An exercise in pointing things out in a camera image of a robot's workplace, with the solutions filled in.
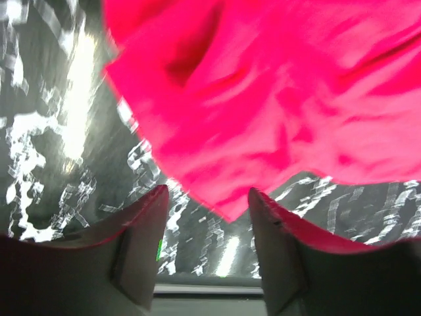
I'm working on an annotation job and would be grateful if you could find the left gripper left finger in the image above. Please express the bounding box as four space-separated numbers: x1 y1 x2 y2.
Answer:
65 184 170 312

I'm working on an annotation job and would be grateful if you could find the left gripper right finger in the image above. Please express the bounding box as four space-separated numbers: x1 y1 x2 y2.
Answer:
246 187 330 316

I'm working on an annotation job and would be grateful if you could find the pink t shirt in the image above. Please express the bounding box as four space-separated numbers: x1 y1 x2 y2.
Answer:
103 1 420 221

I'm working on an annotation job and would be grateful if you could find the black marble pattern mat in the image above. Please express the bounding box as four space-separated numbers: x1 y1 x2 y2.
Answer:
1 1 420 282

